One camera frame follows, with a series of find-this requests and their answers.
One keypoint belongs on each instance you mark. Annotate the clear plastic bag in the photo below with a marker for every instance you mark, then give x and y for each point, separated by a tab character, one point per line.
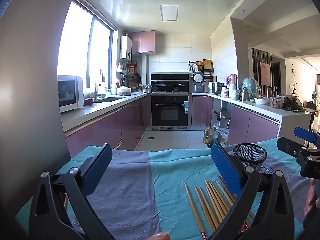
223	136

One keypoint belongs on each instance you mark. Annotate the black built-in stove oven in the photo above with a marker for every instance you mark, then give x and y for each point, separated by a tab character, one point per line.
170	110

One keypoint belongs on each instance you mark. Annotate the yellow cooking oil bottle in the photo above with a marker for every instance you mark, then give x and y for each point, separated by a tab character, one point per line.
213	137
206	136

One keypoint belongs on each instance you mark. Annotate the dark red bowl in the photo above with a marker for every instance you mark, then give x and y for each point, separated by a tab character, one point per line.
88	102

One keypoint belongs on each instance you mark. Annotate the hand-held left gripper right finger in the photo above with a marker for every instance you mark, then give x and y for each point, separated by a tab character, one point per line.
225	165

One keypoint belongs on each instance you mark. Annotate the white casserole pot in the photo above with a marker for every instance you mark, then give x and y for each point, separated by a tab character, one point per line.
123	91

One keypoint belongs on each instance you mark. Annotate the pink electric kettle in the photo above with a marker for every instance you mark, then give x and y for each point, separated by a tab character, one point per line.
233	79

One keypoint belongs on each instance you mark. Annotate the steel sink faucet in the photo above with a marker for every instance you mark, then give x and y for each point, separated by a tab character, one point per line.
96	90

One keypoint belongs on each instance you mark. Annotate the grey refrigerator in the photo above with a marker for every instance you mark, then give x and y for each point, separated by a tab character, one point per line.
30	80

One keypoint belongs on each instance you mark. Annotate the steel kettle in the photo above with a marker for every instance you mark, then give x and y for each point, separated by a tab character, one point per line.
147	89

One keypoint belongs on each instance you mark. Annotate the steel thermos bottle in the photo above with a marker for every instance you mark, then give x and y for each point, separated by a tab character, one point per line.
244	95

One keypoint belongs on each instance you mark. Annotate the kitchen window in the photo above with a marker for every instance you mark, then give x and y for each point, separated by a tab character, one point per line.
75	42

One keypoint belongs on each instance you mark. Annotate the person's left hand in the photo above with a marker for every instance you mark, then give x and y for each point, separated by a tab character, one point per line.
158	236

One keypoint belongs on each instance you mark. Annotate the hanging black frying pan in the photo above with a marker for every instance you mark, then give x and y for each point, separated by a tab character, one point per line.
137	78

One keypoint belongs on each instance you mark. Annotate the person's right hand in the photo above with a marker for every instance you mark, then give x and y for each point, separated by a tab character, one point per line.
311	200

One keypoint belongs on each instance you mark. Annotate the teal grey printed tablecloth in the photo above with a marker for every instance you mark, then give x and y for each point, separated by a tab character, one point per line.
140	180

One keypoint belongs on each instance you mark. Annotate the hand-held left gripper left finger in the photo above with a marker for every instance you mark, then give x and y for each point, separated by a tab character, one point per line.
97	170

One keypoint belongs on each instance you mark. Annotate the white water heater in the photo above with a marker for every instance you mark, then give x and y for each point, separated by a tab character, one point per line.
126	47

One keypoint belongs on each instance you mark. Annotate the bunch of wooden chopsticks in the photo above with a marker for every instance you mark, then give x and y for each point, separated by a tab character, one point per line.
207	205

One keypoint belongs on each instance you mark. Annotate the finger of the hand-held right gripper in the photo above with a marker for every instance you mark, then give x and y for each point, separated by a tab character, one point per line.
306	135
288	146

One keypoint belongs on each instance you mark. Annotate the leafy green vegetables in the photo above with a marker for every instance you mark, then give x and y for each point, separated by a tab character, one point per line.
295	104

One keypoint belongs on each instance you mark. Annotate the clear plastic container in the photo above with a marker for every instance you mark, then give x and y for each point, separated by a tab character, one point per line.
277	103

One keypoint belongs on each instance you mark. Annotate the ceiling light panel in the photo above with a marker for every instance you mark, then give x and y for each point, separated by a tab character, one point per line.
169	12

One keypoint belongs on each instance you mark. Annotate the black lidded wok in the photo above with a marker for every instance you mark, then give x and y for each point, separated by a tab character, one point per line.
160	87
180	87

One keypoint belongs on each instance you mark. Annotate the pink wall cabinet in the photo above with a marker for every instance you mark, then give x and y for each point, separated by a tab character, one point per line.
142	42

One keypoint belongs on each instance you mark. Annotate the light green air fryer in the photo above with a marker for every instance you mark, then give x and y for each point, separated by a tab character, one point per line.
252	87

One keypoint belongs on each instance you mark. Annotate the stainless steel pot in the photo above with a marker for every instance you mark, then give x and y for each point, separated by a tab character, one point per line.
217	88

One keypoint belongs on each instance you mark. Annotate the pink base cabinets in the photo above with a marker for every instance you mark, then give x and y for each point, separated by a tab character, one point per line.
105	130
250	125

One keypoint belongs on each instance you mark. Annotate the white bowl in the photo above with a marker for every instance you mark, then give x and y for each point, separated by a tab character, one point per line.
262	101

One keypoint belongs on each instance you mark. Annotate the white rice cooker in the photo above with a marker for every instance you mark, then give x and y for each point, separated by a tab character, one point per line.
198	81

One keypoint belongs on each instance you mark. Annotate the white countertop oven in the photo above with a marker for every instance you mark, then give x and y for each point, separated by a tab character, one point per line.
72	92

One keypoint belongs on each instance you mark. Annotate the black mesh utensil holder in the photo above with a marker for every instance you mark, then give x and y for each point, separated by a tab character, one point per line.
250	155

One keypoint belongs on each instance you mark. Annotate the pink wall picture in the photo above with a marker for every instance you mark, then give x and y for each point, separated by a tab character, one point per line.
265	73

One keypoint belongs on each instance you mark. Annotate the wooden cutting board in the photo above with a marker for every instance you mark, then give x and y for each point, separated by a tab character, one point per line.
207	65

